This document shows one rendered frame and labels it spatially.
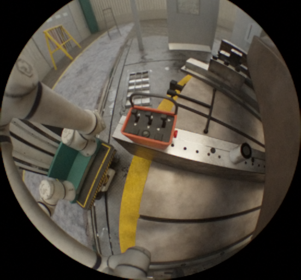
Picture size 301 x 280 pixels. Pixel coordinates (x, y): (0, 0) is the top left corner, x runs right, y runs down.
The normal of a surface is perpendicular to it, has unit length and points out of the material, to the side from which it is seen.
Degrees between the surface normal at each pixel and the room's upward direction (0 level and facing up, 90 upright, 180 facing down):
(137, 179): 0
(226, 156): 0
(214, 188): 0
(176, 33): 90
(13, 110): 115
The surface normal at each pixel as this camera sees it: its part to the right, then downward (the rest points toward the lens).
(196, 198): -0.11, -0.44
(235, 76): -0.66, 0.70
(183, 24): 0.04, 0.89
